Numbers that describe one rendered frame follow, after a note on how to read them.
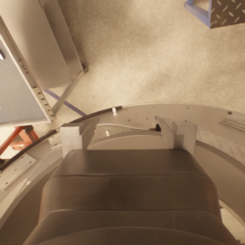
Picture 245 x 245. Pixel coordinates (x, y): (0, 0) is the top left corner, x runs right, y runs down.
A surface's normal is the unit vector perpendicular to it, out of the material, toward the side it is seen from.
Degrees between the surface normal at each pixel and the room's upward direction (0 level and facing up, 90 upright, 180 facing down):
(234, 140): 90
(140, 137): 5
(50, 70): 0
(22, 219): 80
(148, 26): 0
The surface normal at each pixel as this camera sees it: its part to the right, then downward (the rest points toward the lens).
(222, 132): -0.22, -0.77
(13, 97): -0.12, 0.63
